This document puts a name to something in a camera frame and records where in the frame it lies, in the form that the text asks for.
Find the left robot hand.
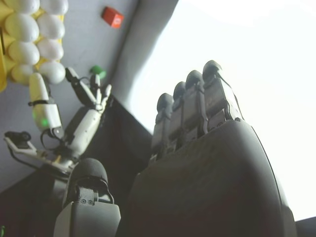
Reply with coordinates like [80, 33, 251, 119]
[53, 60, 297, 237]

